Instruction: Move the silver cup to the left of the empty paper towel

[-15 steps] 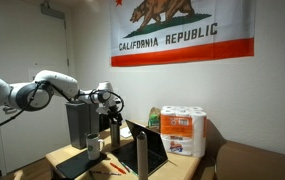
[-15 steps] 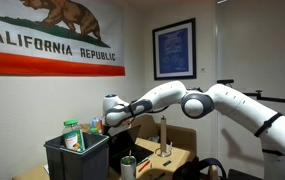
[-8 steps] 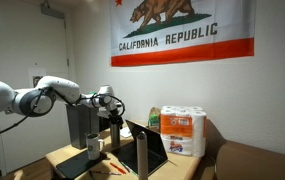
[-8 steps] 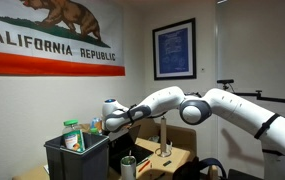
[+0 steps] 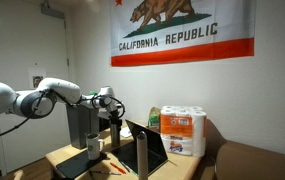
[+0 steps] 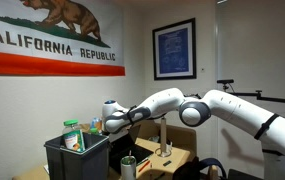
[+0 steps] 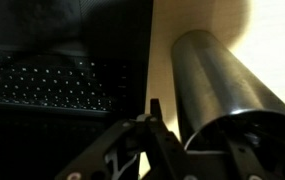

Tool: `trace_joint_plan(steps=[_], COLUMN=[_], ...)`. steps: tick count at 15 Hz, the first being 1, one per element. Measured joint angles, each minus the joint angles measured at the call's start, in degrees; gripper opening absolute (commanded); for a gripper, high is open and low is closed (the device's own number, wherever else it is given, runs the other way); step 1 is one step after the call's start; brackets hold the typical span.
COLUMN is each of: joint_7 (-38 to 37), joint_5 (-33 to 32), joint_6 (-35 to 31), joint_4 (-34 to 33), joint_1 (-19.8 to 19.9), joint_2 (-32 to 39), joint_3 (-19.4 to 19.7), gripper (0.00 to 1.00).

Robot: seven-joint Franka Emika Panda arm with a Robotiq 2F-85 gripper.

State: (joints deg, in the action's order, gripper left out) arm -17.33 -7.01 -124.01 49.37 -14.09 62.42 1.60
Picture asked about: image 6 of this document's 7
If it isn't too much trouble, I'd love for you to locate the dark blue backpack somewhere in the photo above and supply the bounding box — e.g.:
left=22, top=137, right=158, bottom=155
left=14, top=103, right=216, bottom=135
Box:
left=171, top=156, right=228, bottom=180

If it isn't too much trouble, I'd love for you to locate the white mug green inside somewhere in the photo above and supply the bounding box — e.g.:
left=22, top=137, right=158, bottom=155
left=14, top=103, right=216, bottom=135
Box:
left=120, top=155, right=138, bottom=180

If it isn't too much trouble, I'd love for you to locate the black framed blue print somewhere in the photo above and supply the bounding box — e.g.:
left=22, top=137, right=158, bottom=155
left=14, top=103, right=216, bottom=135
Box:
left=152, top=17, right=197, bottom=81

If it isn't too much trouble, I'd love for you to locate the empty paper towel holder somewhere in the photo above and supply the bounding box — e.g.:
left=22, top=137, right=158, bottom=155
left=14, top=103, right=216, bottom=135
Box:
left=155, top=116, right=173, bottom=158

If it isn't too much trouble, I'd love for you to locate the black boom camera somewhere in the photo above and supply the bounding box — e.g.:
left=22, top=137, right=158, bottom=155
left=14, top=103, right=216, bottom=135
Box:
left=216, top=78, right=235, bottom=92

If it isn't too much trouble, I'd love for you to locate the dark gray trash bin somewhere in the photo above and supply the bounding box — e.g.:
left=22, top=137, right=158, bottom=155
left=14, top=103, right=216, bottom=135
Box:
left=43, top=132, right=110, bottom=180

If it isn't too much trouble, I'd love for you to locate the California Republic bear flag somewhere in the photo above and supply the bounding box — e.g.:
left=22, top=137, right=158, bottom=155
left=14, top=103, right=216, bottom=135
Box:
left=0, top=0, right=126, bottom=77

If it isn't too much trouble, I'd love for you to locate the green pen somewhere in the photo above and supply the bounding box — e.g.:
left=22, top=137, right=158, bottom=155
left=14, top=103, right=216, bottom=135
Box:
left=153, top=171, right=166, bottom=180

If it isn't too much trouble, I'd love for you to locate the black open laptop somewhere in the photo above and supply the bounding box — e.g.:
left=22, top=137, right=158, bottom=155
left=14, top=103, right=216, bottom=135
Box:
left=108, top=124, right=155, bottom=174

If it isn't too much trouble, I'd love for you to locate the green capped wipes bottle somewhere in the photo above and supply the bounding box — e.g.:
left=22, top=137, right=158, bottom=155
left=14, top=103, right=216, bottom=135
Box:
left=61, top=119, right=86, bottom=153

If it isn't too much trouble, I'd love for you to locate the small colourful package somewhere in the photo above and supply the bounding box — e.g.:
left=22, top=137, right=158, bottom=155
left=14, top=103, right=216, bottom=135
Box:
left=90, top=117, right=104, bottom=135

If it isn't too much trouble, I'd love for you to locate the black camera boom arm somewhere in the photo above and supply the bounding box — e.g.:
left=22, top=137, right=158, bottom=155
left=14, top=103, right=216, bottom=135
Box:
left=230, top=89, right=285, bottom=110

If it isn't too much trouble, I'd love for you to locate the red pen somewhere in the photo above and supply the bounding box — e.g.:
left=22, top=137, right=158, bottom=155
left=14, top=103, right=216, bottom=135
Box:
left=137, top=160, right=151, bottom=173

